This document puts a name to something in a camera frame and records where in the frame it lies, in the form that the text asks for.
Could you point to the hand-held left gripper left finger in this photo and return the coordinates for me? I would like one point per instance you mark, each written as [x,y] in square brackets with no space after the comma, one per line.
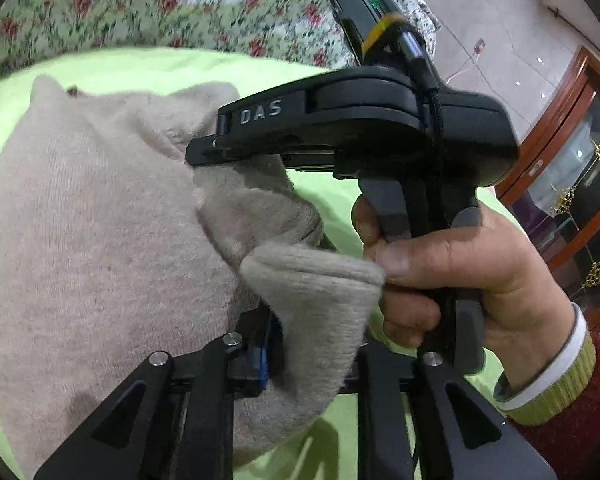
[266,357]

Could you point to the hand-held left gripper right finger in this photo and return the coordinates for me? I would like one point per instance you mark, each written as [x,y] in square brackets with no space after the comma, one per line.
[380,410]

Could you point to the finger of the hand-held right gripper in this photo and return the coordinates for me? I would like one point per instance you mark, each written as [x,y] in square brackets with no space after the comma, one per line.
[260,117]

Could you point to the beige knitted sweater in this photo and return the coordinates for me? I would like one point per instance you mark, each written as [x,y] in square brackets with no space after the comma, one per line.
[80,235]

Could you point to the person's right forearm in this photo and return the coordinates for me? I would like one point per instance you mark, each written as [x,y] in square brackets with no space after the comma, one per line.
[580,410]

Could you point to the person's right hand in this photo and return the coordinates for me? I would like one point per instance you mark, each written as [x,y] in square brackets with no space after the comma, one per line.
[510,280]

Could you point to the light green bed sheet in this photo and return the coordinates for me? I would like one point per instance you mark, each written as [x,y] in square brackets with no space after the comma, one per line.
[130,67]

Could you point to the red flower print quilt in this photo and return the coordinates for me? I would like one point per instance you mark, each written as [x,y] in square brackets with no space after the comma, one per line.
[130,5]

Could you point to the wooden glass door cabinet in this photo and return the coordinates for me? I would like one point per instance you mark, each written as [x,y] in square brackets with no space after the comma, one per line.
[580,170]

